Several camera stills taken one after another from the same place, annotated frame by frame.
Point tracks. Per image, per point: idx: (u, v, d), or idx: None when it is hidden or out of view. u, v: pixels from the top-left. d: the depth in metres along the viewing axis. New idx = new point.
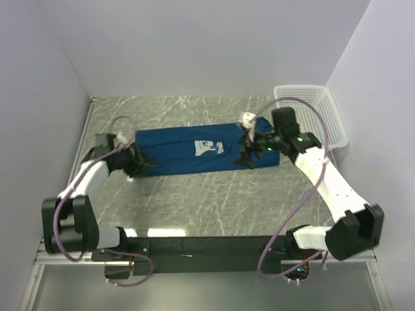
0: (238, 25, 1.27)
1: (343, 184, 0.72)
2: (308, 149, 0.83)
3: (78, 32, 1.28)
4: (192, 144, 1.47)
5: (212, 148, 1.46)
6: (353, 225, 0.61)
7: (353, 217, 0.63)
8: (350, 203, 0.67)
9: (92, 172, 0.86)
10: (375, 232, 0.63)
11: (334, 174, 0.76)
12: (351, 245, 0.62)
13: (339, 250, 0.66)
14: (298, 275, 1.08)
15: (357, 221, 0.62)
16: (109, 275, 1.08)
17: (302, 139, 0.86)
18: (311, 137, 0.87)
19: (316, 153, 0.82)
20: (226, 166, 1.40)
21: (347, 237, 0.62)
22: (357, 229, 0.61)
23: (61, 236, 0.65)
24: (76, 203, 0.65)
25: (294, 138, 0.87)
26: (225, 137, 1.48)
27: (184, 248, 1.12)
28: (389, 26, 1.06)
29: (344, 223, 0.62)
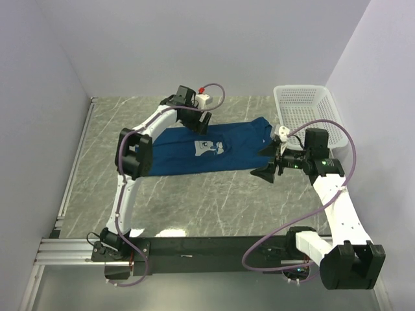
0: (238, 24, 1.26)
1: (352, 214, 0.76)
2: (329, 173, 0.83)
3: (78, 31, 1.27)
4: (192, 144, 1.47)
5: (212, 148, 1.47)
6: (347, 256, 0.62)
7: (351, 248, 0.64)
8: (353, 236, 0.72)
9: (163, 117, 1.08)
10: (371, 271, 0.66)
11: (347, 205, 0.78)
12: (339, 273, 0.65)
13: (329, 276, 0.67)
14: (298, 275, 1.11)
15: (353, 253, 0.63)
16: (109, 275, 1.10)
17: (325, 162, 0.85)
18: (336, 164, 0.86)
19: (335, 179, 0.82)
20: (227, 166, 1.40)
21: (339, 265, 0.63)
22: (351, 260, 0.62)
23: (126, 158, 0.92)
24: (142, 140, 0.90)
25: (318, 160, 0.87)
26: (225, 137, 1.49)
27: (184, 249, 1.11)
28: (388, 28, 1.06)
29: (340, 252, 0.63)
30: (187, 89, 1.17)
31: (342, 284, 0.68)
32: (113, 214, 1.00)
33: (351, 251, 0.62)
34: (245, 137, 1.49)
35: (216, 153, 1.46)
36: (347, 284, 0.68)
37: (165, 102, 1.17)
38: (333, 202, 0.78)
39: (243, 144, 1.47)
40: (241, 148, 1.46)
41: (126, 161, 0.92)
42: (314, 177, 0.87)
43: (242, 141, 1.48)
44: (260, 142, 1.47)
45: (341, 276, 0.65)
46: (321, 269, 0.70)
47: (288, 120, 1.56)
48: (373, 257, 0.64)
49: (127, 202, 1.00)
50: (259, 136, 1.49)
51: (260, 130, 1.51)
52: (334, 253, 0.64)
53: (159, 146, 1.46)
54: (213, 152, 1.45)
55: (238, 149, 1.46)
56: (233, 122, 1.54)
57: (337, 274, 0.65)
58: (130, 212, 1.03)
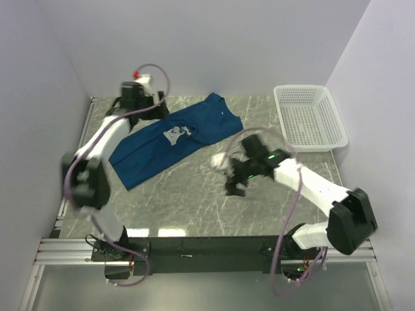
0: (238, 25, 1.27)
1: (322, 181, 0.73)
2: (281, 163, 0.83)
3: (78, 32, 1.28)
4: (162, 137, 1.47)
5: (182, 132, 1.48)
6: (343, 214, 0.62)
7: (340, 205, 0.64)
8: (334, 194, 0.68)
9: (111, 131, 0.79)
10: (369, 216, 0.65)
11: (312, 175, 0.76)
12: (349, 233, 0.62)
13: (343, 245, 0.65)
14: (298, 275, 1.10)
15: (345, 209, 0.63)
16: (109, 275, 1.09)
17: (273, 155, 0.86)
18: (282, 151, 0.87)
19: (290, 162, 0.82)
20: (202, 141, 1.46)
21: (342, 227, 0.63)
22: (348, 216, 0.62)
23: (76, 190, 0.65)
24: (94, 162, 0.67)
25: (264, 157, 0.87)
26: (187, 118, 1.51)
27: (185, 248, 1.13)
28: (389, 25, 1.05)
29: (336, 214, 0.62)
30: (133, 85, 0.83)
31: (357, 242, 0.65)
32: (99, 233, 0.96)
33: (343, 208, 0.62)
34: (205, 115, 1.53)
35: (187, 134, 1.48)
36: (362, 241, 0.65)
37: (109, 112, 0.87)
38: (301, 179, 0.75)
39: (206, 121, 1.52)
40: (205, 126, 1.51)
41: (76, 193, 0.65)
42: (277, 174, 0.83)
43: (205, 119, 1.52)
44: (219, 115, 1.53)
45: (350, 234, 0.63)
46: (333, 241, 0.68)
47: (288, 120, 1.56)
48: (359, 200, 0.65)
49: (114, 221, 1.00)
50: (216, 110, 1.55)
51: (214, 104, 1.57)
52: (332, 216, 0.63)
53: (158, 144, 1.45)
54: (185, 135, 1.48)
55: (203, 126, 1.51)
56: (186, 107, 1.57)
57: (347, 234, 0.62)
58: (111, 223, 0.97)
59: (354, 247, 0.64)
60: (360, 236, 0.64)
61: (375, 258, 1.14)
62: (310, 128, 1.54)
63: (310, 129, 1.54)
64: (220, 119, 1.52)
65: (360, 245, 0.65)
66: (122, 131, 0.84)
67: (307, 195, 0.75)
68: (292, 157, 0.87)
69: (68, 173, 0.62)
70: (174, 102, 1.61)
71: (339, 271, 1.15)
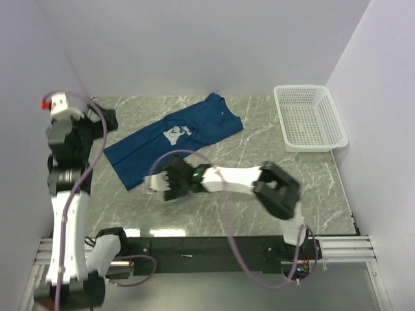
0: (238, 25, 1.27)
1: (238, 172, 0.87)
2: (204, 177, 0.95)
3: (78, 32, 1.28)
4: (163, 137, 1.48)
5: (182, 132, 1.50)
6: (259, 184, 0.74)
7: (255, 182, 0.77)
8: (249, 176, 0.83)
9: (72, 222, 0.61)
10: (283, 176, 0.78)
11: (229, 171, 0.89)
12: (275, 198, 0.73)
13: (281, 210, 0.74)
14: (298, 275, 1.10)
15: (259, 182, 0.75)
16: (109, 274, 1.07)
17: (198, 174, 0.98)
18: (202, 166, 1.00)
19: (211, 172, 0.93)
20: (203, 141, 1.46)
21: (266, 195, 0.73)
22: (263, 185, 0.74)
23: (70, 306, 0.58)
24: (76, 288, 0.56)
25: (190, 177, 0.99)
26: (187, 118, 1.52)
27: (184, 248, 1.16)
28: (389, 25, 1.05)
29: (255, 190, 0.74)
30: (67, 137, 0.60)
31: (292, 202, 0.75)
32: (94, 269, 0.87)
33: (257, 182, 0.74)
34: (205, 115, 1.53)
35: (187, 134, 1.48)
36: (289, 199, 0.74)
37: (52, 181, 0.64)
38: (223, 178, 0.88)
39: (206, 121, 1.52)
40: (205, 125, 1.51)
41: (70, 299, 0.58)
42: (203, 185, 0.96)
43: (205, 118, 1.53)
44: (219, 114, 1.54)
45: (277, 197, 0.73)
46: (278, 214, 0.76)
47: (288, 120, 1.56)
48: (268, 168, 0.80)
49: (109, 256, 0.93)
50: (216, 110, 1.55)
51: (214, 103, 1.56)
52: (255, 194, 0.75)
53: (158, 144, 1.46)
54: (185, 135, 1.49)
55: (203, 126, 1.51)
56: (186, 107, 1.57)
57: (272, 199, 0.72)
58: (109, 250, 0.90)
59: (285, 207, 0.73)
60: (284, 195, 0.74)
61: (375, 258, 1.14)
62: (310, 127, 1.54)
63: (310, 128, 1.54)
64: (220, 119, 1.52)
65: (292, 204, 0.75)
66: (84, 202, 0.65)
67: (235, 188, 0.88)
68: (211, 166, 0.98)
69: (58, 298, 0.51)
70: (174, 102, 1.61)
71: (338, 270, 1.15)
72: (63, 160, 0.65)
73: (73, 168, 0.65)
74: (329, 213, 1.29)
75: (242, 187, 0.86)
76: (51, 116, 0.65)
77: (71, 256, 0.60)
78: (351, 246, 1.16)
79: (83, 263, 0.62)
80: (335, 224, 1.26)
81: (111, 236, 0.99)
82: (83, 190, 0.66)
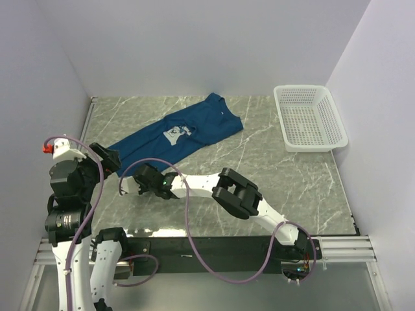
0: (238, 26, 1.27)
1: (201, 178, 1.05)
2: (172, 184, 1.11)
3: (78, 32, 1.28)
4: (162, 137, 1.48)
5: (182, 133, 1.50)
6: (219, 192, 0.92)
7: (216, 188, 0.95)
8: (212, 182, 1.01)
9: (76, 272, 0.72)
10: (240, 181, 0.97)
11: (193, 179, 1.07)
12: (235, 201, 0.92)
13: (242, 211, 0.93)
14: (298, 275, 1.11)
15: (219, 188, 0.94)
16: None
17: (166, 181, 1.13)
18: (170, 174, 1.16)
19: (177, 180, 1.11)
20: (203, 140, 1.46)
21: (228, 201, 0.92)
22: (223, 192, 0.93)
23: None
24: None
25: (161, 185, 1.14)
26: (187, 119, 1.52)
27: (185, 248, 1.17)
28: (389, 26, 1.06)
29: (217, 196, 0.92)
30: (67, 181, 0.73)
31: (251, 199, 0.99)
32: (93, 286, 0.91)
33: (217, 189, 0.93)
34: (205, 115, 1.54)
35: (186, 135, 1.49)
36: (246, 201, 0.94)
37: (51, 222, 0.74)
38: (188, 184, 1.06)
39: (206, 121, 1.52)
40: (205, 125, 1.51)
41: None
42: (172, 192, 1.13)
43: (205, 119, 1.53)
44: (219, 114, 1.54)
45: (237, 202, 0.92)
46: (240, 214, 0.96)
47: (288, 120, 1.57)
48: (227, 174, 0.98)
49: (111, 275, 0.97)
50: (217, 110, 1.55)
51: (214, 103, 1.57)
52: (218, 199, 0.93)
53: (158, 144, 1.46)
54: (184, 135, 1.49)
55: (203, 126, 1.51)
56: (186, 109, 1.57)
57: (231, 202, 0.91)
58: (113, 259, 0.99)
59: (243, 208, 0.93)
60: (242, 199, 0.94)
61: (375, 258, 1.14)
62: (310, 128, 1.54)
63: (310, 128, 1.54)
64: (220, 118, 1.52)
65: (249, 205, 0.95)
66: (86, 248, 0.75)
67: (196, 193, 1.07)
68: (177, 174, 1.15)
69: None
70: (174, 102, 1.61)
71: (339, 271, 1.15)
72: (65, 200, 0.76)
73: (72, 210, 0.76)
74: (329, 213, 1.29)
75: (202, 192, 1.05)
76: (54, 157, 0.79)
77: (78, 306, 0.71)
78: (351, 246, 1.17)
79: (89, 307, 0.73)
80: (335, 224, 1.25)
81: (113, 242, 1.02)
82: (83, 234, 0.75)
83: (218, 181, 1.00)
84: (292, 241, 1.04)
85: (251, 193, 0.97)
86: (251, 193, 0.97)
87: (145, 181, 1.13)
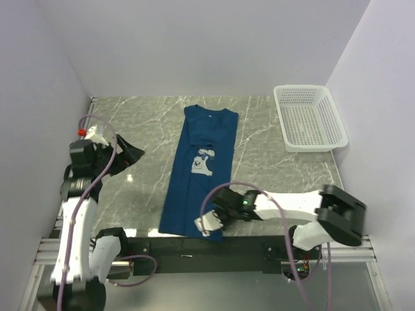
0: (237, 26, 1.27)
1: (293, 197, 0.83)
2: (256, 203, 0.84)
3: (78, 32, 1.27)
4: (194, 175, 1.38)
5: (205, 157, 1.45)
6: (327, 212, 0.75)
7: (323, 209, 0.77)
8: (311, 203, 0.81)
9: (80, 224, 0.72)
10: (347, 201, 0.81)
11: (285, 197, 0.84)
12: (344, 226, 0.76)
13: (352, 238, 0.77)
14: (298, 275, 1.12)
15: (326, 209, 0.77)
16: (109, 275, 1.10)
17: (246, 201, 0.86)
18: (251, 193, 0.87)
19: (262, 200, 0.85)
20: (228, 157, 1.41)
21: (338, 224, 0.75)
22: (332, 214, 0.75)
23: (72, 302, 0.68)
24: (77, 287, 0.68)
25: (241, 206, 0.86)
26: (198, 142, 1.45)
27: (184, 248, 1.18)
28: (390, 25, 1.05)
29: (322, 219, 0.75)
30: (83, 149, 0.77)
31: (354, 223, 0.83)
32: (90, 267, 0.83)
33: (326, 210, 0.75)
34: (203, 127, 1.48)
35: (211, 157, 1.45)
36: (355, 224, 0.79)
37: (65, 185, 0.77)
38: (279, 205, 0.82)
39: (211, 133, 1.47)
40: (212, 134, 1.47)
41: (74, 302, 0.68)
42: (255, 213, 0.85)
43: (207, 131, 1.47)
44: (207, 118, 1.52)
45: (349, 226, 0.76)
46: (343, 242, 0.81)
47: (288, 120, 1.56)
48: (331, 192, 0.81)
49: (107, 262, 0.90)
50: (205, 115, 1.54)
51: (200, 112, 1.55)
52: (324, 222, 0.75)
53: (196, 183, 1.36)
54: (209, 157, 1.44)
55: (216, 138, 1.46)
56: (183, 130, 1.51)
57: (342, 227, 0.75)
58: (113, 251, 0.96)
59: (354, 232, 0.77)
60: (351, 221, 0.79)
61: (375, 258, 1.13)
62: (311, 128, 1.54)
63: (310, 129, 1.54)
64: (216, 122, 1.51)
65: (358, 228, 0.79)
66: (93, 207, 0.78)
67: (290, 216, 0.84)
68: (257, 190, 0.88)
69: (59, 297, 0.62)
70: (174, 102, 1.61)
71: (338, 271, 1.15)
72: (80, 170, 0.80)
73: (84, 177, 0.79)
74: None
75: (297, 215, 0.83)
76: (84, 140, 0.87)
77: (76, 257, 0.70)
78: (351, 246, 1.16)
79: (87, 263, 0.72)
80: None
81: (113, 236, 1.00)
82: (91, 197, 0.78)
83: (320, 201, 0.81)
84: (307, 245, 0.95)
85: (356, 218, 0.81)
86: (356, 218, 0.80)
87: (220, 204, 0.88)
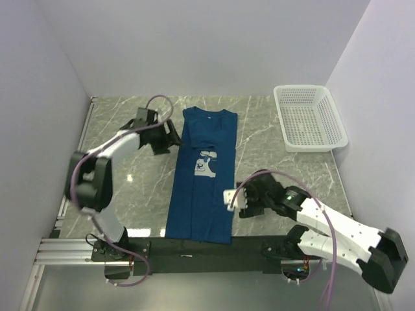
0: (237, 26, 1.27)
1: (350, 222, 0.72)
2: (303, 205, 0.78)
3: (78, 32, 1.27)
4: (198, 178, 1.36)
5: (207, 159, 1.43)
6: (382, 260, 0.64)
7: (380, 253, 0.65)
8: (368, 239, 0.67)
9: (124, 140, 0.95)
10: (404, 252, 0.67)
11: (340, 218, 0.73)
12: (388, 275, 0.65)
13: (386, 287, 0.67)
14: (298, 275, 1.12)
15: (384, 256, 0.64)
16: (109, 275, 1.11)
17: (290, 197, 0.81)
18: (298, 190, 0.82)
19: (312, 205, 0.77)
20: (231, 158, 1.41)
21: (386, 274, 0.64)
22: (387, 262, 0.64)
23: (80, 187, 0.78)
24: (100, 164, 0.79)
25: (283, 199, 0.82)
26: (199, 144, 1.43)
27: (184, 248, 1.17)
28: (389, 26, 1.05)
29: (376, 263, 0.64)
30: (147, 112, 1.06)
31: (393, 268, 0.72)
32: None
33: (382, 256, 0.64)
34: (203, 128, 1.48)
35: (213, 159, 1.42)
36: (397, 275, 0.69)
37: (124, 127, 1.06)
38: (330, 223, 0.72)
39: (212, 133, 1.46)
40: (213, 135, 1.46)
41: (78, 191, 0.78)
42: (295, 213, 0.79)
43: (207, 132, 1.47)
44: (207, 119, 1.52)
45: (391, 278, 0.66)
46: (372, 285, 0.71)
47: (288, 120, 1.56)
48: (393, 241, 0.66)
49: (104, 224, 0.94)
50: (204, 116, 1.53)
51: (198, 113, 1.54)
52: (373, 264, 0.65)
53: (198, 184, 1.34)
54: (212, 159, 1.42)
55: (218, 139, 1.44)
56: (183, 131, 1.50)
57: (388, 276, 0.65)
58: (115, 228, 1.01)
59: (393, 284, 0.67)
60: (395, 272, 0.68)
61: None
62: (311, 127, 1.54)
63: (310, 128, 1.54)
64: (216, 123, 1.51)
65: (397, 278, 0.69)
66: (133, 144, 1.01)
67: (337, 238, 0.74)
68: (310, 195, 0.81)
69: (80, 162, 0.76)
70: (174, 102, 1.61)
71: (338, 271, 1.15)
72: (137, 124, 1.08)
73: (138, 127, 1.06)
74: None
75: (345, 241, 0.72)
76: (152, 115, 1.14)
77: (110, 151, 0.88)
78: None
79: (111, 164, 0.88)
80: None
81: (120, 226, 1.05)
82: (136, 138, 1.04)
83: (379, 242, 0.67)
84: (305, 247, 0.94)
85: (399, 270, 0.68)
86: (398, 270, 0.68)
87: (260, 187, 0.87)
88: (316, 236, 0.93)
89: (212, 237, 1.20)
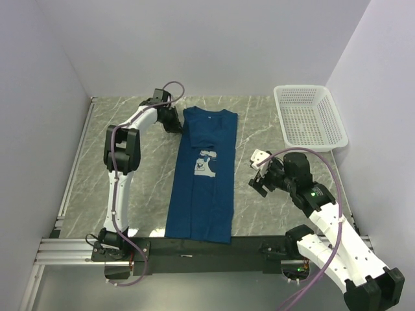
0: (237, 27, 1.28)
1: (360, 245, 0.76)
2: (322, 207, 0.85)
3: (78, 32, 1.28)
4: (198, 178, 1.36)
5: (207, 159, 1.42)
6: (374, 293, 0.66)
7: (375, 284, 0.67)
8: (370, 266, 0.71)
9: (144, 114, 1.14)
10: (395, 294, 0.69)
11: (353, 236, 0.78)
12: (372, 304, 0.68)
13: None
14: (298, 275, 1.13)
15: (378, 288, 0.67)
16: (109, 275, 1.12)
17: (315, 194, 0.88)
18: (324, 191, 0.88)
19: (331, 212, 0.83)
20: (231, 158, 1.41)
21: (369, 303, 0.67)
22: (377, 295, 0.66)
23: (116, 154, 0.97)
24: (130, 134, 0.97)
25: (307, 194, 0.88)
26: (198, 144, 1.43)
27: (184, 248, 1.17)
28: (389, 26, 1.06)
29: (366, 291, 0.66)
30: (163, 92, 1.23)
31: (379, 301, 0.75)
32: (111, 179, 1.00)
33: (377, 289, 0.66)
34: (204, 128, 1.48)
35: (213, 158, 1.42)
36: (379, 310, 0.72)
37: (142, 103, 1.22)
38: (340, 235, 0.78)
39: (213, 133, 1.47)
40: (213, 135, 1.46)
41: (116, 156, 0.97)
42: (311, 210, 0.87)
43: (207, 131, 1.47)
44: (207, 119, 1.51)
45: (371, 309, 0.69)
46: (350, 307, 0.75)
47: (288, 120, 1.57)
48: (395, 282, 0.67)
49: (122, 199, 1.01)
50: (205, 115, 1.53)
51: (198, 113, 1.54)
52: (362, 290, 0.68)
53: (198, 184, 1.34)
54: (212, 159, 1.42)
55: (218, 139, 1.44)
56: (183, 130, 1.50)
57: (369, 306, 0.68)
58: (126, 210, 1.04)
59: None
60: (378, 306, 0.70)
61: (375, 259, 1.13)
62: (311, 128, 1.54)
63: (310, 129, 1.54)
64: (216, 123, 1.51)
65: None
66: (152, 117, 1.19)
67: (342, 253, 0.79)
68: (335, 202, 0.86)
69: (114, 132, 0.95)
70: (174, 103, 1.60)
71: None
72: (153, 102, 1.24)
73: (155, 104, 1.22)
74: None
75: (347, 260, 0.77)
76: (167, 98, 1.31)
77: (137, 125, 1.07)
78: None
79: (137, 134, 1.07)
80: None
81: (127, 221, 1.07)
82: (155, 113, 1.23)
83: (378, 275, 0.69)
84: (302, 245, 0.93)
85: (383, 305, 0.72)
86: (382, 305, 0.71)
87: (290, 168, 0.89)
88: (318, 242, 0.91)
89: (211, 237, 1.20)
